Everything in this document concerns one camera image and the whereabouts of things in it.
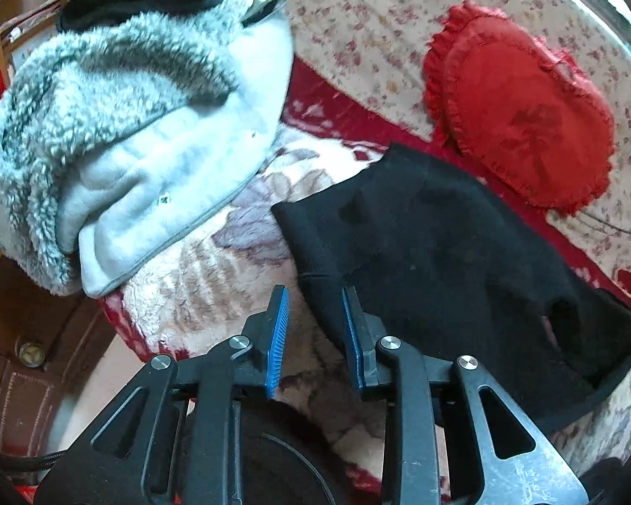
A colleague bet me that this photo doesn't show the red heart-shaped pillow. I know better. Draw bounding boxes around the red heart-shaped pillow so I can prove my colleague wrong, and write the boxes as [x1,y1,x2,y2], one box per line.
[423,0,615,214]

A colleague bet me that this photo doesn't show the light blue fleece jacket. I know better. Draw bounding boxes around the light blue fleece jacket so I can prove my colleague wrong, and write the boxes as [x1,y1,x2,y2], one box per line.
[0,0,294,298]

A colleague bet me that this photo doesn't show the brown wooden cabinet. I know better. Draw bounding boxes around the brown wooden cabinet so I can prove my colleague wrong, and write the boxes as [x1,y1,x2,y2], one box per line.
[0,258,115,457]

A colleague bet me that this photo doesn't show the floral beige quilt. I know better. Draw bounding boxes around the floral beige quilt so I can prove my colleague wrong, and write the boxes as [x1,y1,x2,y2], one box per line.
[287,0,631,295]

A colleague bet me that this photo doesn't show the black garment on jacket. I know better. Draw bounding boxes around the black garment on jacket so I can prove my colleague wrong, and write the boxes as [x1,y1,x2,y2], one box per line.
[56,0,222,33]

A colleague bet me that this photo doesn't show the red and cream plush blanket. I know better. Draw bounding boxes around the red and cream plush blanket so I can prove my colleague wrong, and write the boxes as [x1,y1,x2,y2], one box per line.
[102,63,631,494]

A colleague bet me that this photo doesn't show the black pants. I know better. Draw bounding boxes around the black pants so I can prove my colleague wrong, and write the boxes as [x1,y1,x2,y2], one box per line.
[272,145,631,433]

